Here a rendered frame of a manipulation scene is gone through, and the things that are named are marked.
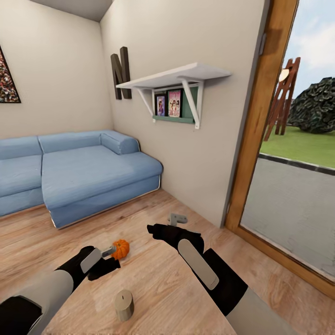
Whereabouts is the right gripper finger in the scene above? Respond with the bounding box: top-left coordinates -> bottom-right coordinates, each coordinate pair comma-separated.
147,225 -> 154,234

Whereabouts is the pillar candle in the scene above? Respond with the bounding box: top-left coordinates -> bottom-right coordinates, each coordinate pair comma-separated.
114,289 -> 134,322

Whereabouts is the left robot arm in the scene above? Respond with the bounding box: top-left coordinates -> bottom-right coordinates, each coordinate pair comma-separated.
0,245 -> 121,335

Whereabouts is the pumpkin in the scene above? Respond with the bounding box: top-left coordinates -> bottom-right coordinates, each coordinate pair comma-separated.
111,240 -> 129,260

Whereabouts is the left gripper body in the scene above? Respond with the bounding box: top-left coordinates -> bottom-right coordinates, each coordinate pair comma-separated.
88,257 -> 116,281

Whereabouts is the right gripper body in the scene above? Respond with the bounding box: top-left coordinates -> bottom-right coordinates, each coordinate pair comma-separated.
153,223 -> 180,245

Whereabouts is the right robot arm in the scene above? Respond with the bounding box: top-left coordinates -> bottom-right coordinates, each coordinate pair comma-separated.
147,213 -> 300,335

